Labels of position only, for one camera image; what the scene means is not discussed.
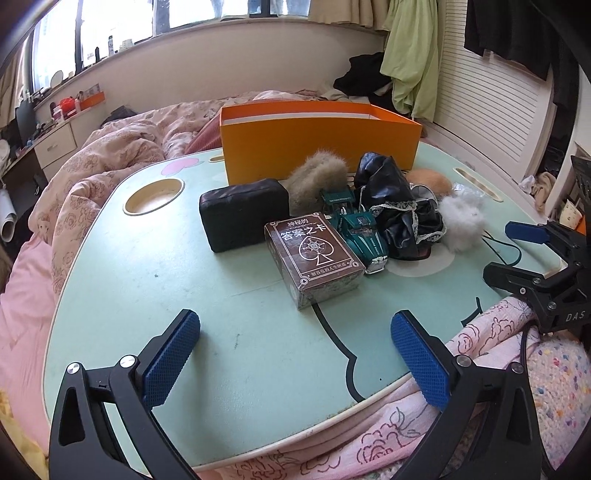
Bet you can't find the white fluffy pompom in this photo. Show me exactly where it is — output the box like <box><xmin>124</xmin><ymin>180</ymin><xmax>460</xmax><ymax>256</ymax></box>
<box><xmin>436</xmin><ymin>189</ymin><xmax>490</xmax><ymax>252</ymax></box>

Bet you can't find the orange cardboard box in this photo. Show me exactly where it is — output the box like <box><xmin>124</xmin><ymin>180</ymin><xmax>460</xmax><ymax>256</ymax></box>
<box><xmin>219</xmin><ymin>102</ymin><xmax>423</xmax><ymax>185</ymax></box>

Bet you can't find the black glossy lace cloth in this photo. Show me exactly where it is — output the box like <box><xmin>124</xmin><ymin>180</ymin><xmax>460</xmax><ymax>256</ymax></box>
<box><xmin>353</xmin><ymin>152</ymin><xmax>446</xmax><ymax>261</ymax></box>

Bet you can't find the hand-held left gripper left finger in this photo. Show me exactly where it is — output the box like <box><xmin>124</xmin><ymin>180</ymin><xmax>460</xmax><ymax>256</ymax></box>
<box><xmin>48</xmin><ymin>308</ymin><xmax>201</xmax><ymax>480</ymax></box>

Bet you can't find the beige curtain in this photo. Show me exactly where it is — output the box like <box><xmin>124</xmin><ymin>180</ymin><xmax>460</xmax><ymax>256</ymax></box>
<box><xmin>307</xmin><ymin>0</ymin><xmax>393</xmax><ymax>26</ymax></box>
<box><xmin>0</xmin><ymin>46</ymin><xmax>38</xmax><ymax>112</ymax></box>

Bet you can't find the maroon ribbed pillow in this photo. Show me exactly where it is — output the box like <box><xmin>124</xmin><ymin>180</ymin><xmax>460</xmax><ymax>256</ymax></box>
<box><xmin>185</xmin><ymin>115</ymin><xmax>222</xmax><ymax>153</ymax></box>

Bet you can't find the light green hanging garment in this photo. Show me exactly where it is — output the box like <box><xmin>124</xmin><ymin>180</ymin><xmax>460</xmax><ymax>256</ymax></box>
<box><xmin>379</xmin><ymin>0</ymin><xmax>446</xmax><ymax>121</ymax></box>

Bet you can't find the orange desk organizer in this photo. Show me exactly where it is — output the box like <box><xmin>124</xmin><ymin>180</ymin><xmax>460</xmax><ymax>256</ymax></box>
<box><xmin>78</xmin><ymin>91</ymin><xmax>107</xmax><ymax>112</ymax></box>

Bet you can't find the white slatted panel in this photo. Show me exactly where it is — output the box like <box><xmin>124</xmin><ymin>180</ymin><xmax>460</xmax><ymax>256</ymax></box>
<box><xmin>425</xmin><ymin>28</ymin><xmax>573</xmax><ymax>185</ymax></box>

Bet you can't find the black hanging garment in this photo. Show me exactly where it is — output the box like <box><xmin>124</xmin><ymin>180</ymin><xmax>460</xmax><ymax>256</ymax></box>
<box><xmin>464</xmin><ymin>0</ymin><xmax>583</xmax><ymax>109</ymax></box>

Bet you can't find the dark cloth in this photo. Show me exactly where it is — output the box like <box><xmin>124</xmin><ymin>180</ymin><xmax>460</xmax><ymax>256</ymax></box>
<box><xmin>99</xmin><ymin>105</ymin><xmax>139</xmax><ymax>130</ymax></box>

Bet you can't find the green toy car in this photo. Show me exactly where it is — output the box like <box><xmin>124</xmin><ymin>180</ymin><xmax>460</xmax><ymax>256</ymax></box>
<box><xmin>321</xmin><ymin>187</ymin><xmax>391</xmax><ymax>275</ymax></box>

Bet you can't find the brown fluffy plush keychain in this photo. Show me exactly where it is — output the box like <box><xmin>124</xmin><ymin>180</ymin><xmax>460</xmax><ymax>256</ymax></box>
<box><xmin>281</xmin><ymin>150</ymin><xmax>349</xmax><ymax>217</ymax></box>

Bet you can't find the black monitor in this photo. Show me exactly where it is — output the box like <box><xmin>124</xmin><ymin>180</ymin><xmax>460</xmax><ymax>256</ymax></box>
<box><xmin>14</xmin><ymin>99</ymin><xmax>38</xmax><ymax>148</ymax></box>

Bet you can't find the pink floral quilt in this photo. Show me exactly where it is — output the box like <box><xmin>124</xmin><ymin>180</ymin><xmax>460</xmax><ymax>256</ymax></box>
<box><xmin>28</xmin><ymin>90</ymin><xmax>324</xmax><ymax>296</ymax></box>

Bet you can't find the beige cloth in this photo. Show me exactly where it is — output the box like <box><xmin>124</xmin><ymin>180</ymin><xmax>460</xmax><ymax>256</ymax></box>
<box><xmin>522</xmin><ymin>172</ymin><xmax>559</xmax><ymax>213</ymax></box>

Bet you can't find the dotted knit blanket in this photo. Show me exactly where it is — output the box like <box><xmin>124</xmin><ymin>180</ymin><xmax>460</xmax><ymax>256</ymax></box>
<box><xmin>526</xmin><ymin>332</ymin><xmax>591</xmax><ymax>467</ymax></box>

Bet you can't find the mint cartoon desktop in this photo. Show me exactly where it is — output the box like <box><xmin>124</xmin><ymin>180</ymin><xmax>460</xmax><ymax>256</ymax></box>
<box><xmin>44</xmin><ymin>141</ymin><xmax>573</xmax><ymax>472</ymax></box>

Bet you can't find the yellow cloth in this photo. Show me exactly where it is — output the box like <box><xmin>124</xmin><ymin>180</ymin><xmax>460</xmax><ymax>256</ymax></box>
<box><xmin>0</xmin><ymin>388</ymin><xmax>49</xmax><ymax>480</ymax></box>

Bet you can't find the pink floral cloth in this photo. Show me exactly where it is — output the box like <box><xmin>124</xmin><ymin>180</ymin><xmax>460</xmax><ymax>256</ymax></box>
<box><xmin>203</xmin><ymin>295</ymin><xmax>541</xmax><ymax>480</ymax></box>

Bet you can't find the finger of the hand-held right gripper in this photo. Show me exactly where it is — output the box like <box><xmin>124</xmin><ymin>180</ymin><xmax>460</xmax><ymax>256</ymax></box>
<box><xmin>505</xmin><ymin>220</ymin><xmax>583</xmax><ymax>259</ymax></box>
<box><xmin>482</xmin><ymin>261</ymin><xmax>580</xmax><ymax>302</ymax></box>

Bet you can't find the brown card box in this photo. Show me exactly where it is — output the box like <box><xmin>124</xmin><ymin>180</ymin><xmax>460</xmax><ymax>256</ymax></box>
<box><xmin>264</xmin><ymin>212</ymin><xmax>366</xmax><ymax>311</ymax></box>

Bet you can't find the cream drawer cabinet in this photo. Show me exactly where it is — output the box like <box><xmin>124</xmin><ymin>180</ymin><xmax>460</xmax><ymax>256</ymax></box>
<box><xmin>34</xmin><ymin>121</ymin><xmax>79</xmax><ymax>169</ymax></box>

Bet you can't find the white paper cup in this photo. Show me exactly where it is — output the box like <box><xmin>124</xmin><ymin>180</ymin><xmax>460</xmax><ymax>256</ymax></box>
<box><xmin>556</xmin><ymin>200</ymin><xmax>583</xmax><ymax>232</ymax></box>

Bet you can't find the black cable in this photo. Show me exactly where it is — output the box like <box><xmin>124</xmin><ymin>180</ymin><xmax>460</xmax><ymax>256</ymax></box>
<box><xmin>517</xmin><ymin>323</ymin><xmax>541</xmax><ymax>370</ymax></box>

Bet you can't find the tan capybara plush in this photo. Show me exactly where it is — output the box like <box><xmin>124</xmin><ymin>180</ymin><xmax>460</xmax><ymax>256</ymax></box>
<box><xmin>406</xmin><ymin>168</ymin><xmax>452</xmax><ymax>197</ymax></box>

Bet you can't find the black leather pouch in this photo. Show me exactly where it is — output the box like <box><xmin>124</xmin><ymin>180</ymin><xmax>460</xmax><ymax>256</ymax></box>
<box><xmin>199</xmin><ymin>178</ymin><xmax>291</xmax><ymax>253</ymax></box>

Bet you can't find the white paper roll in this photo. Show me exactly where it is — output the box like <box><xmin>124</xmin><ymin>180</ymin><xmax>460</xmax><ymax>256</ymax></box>
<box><xmin>0</xmin><ymin>189</ymin><xmax>17</xmax><ymax>243</ymax></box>

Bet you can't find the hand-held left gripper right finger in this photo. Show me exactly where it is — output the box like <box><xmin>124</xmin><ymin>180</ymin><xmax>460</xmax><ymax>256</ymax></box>
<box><xmin>390</xmin><ymin>310</ymin><xmax>543</xmax><ymax>480</ymax></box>

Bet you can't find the black device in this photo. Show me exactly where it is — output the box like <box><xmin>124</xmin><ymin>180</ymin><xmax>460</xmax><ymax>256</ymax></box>
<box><xmin>570</xmin><ymin>154</ymin><xmax>591</xmax><ymax>204</ymax></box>

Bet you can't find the black clothes pile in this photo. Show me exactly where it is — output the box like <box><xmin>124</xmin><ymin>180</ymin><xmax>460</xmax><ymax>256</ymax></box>
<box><xmin>333</xmin><ymin>52</ymin><xmax>398</xmax><ymax>109</ymax></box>

